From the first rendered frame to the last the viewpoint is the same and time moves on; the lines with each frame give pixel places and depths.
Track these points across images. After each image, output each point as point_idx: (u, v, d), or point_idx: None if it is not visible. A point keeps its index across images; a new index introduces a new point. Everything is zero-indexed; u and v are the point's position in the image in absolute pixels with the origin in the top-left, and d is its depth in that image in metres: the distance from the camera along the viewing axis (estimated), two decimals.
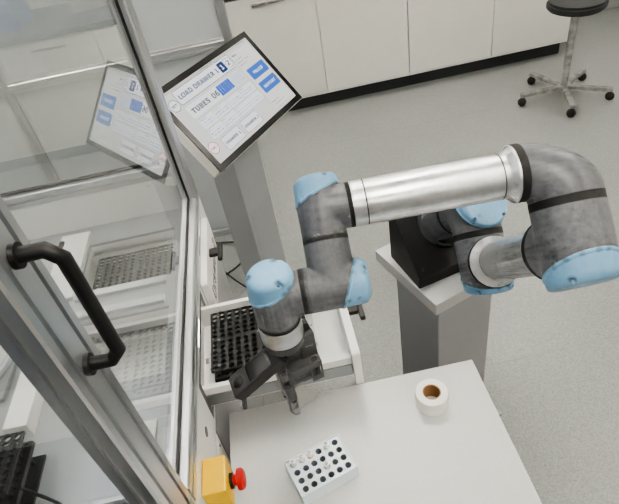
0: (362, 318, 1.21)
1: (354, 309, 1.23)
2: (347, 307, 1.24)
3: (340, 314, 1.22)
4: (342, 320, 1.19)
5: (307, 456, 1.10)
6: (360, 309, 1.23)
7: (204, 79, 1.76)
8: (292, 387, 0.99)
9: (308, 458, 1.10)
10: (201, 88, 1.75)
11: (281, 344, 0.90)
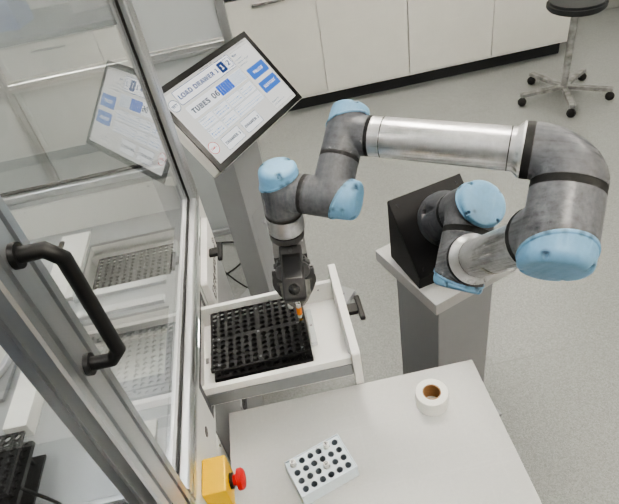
0: (362, 318, 1.21)
1: (354, 309, 1.23)
2: (347, 307, 1.24)
3: (340, 314, 1.22)
4: (342, 320, 1.19)
5: (299, 307, 1.22)
6: (360, 309, 1.23)
7: (204, 79, 1.76)
8: None
9: (300, 308, 1.22)
10: (201, 88, 1.75)
11: (303, 222, 1.07)
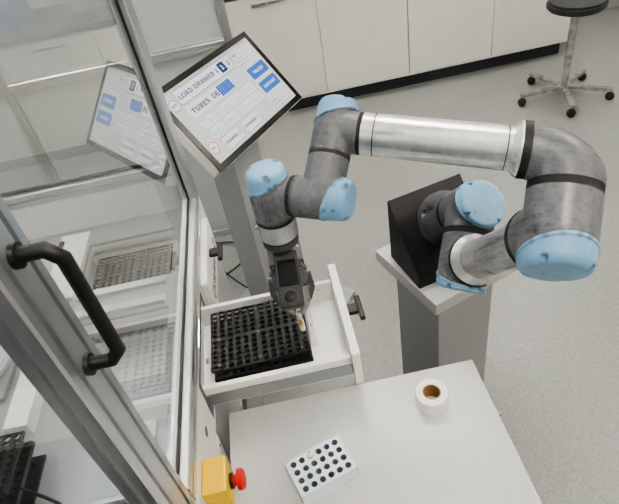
0: (362, 318, 1.21)
1: (354, 309, 1.23)
2: (347, 307, 1.24)
3: (340, 314, 1.22)
4: (342, 320, 1.19)
5: (307, 456, 1.10)
6: (360, 309, 1.23)
7: (204, 79, 1.76)
8: None
9: (308, 458, 1.10)
10: (201, 88, 1.75)
11: (296, 226, 1.02)
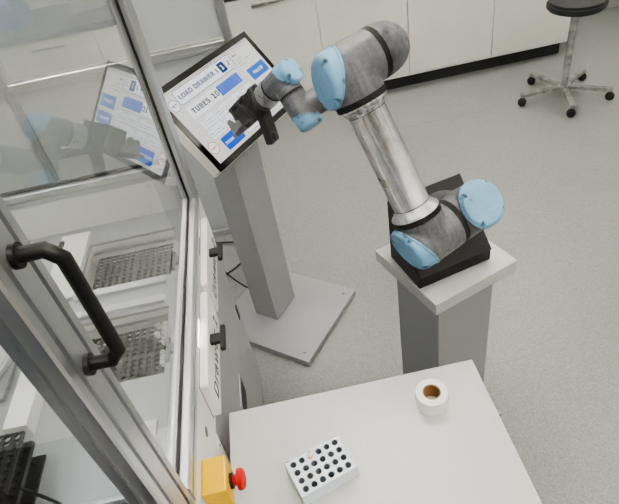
0: (222, 349, 1.21)
1: (216, 339, 1.23)
2: (210, 337, 1.24)
3: (201, 344, 1.22)
4: (199, 351, 1.19)
5: (307, 456, 1.10)
6: (222, 339, 1.22)
7: (204, 79, 1.76)
8: None
9: (308, 458, 1.10)
10: (201, 88, 1.75)
11: None
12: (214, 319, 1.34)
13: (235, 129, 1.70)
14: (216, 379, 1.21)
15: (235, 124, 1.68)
